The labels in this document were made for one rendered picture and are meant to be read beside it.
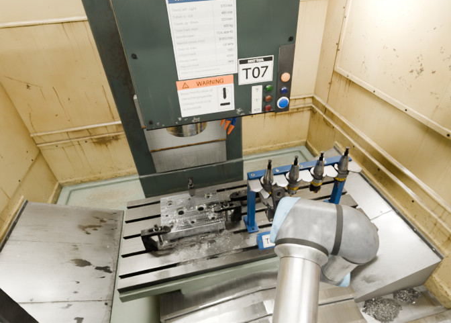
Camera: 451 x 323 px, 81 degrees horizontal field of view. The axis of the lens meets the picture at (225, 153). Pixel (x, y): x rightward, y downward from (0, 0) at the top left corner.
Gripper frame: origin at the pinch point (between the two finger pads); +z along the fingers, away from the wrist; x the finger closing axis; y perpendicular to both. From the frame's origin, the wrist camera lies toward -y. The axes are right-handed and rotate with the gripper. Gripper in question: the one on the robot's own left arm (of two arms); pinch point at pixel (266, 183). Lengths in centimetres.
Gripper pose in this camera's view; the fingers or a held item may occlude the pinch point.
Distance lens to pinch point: 112.3
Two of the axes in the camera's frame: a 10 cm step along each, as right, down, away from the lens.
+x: 9.8, -1.6, 1.4
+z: -2.1, -5.9, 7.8
